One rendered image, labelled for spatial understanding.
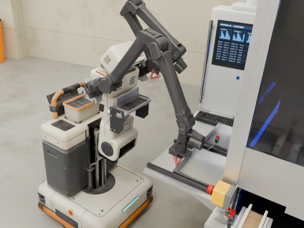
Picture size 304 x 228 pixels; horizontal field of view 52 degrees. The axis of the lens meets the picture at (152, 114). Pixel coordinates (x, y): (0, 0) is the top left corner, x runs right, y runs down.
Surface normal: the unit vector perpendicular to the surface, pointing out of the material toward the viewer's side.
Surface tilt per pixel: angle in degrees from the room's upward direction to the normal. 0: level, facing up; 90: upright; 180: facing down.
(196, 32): 90
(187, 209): 0
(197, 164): 0
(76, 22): 90
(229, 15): 90
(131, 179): 0
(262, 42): 90
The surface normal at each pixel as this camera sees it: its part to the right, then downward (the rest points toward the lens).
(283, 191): -0.54, 0.36
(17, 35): 0.94, 0.20
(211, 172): 0.06, -0.89
